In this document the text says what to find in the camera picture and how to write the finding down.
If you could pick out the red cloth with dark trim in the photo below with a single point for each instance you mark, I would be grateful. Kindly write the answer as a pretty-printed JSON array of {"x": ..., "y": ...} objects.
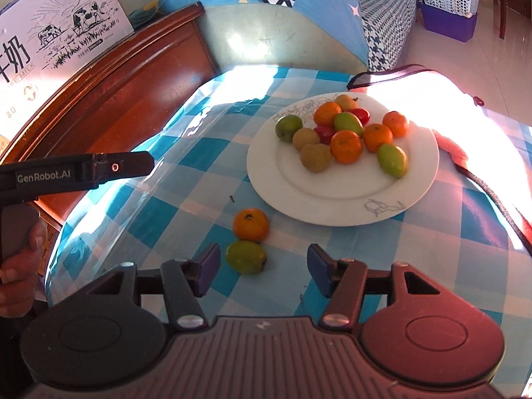
[{"x": 455, "y": 147}]

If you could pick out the plastic storage box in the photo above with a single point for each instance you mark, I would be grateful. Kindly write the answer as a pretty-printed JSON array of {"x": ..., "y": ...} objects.
[{"x": 449, "y": 27}]

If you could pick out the white plate with line drawing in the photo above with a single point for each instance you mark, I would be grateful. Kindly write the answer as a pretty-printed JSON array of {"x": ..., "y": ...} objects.
[{"x": 332, "y": 193}]

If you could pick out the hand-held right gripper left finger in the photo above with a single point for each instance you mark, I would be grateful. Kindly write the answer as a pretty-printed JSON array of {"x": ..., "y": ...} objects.
[{"x": 210, "y": 267}]

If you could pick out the orange mandarin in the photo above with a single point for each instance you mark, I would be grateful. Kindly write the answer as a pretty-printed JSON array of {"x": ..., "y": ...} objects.
[
  {"x": 327, "y": 113},
  {"x": 346, "y": 147},
  {"x": 396, "y": 124},
  {"x": 251, "y": 225},
  {"x": 377, "y": 137}
]

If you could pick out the yellow-brown round fruit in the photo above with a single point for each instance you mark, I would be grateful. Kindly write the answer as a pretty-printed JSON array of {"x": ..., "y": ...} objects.
[
  {"x": 345, "y": 102},
  {"x": 306, "y": 139},
  {"x": 316, "y": 158}
]

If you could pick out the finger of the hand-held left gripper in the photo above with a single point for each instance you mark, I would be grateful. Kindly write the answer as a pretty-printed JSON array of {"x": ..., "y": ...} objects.
[{"x": 126, "y": 165}]

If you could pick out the red cherry tomato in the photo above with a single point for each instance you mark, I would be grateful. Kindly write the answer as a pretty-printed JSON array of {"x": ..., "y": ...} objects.
[
  {"x": 323, "y": 134},
  {"x": 361, "y": 115}
]

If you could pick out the pale green sofa cushion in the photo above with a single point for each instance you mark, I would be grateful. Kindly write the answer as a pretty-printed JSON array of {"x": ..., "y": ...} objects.
[{"x": 257, "y": 37}]

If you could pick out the houndstooth sofa cover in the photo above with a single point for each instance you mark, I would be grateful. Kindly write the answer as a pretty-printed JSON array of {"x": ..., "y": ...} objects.
[{"x": 388, "y": 20}]

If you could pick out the dark wooden chair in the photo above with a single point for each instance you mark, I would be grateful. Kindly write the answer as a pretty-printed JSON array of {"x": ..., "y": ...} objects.
[{"x": 503, "y": 4}]

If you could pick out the person's left forearm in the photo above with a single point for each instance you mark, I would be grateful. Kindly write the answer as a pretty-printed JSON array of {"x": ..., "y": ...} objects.
[{"x": 14, "y": 301}]

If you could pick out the blue checkered tablecloth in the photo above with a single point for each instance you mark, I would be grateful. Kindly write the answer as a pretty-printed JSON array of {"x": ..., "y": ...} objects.
[{"x": 166, "y": 216}]

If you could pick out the person's left hand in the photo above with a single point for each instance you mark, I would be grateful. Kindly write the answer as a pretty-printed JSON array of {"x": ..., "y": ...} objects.
[{"x": 20, "y": 268}]

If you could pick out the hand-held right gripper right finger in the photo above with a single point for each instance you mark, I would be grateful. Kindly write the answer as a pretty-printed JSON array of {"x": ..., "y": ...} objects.
[{"x": 318, "y": 267}]

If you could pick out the white printed carton box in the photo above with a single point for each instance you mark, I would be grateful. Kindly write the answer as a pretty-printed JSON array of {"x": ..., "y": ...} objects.
[{"x": 62, "y": 50}]

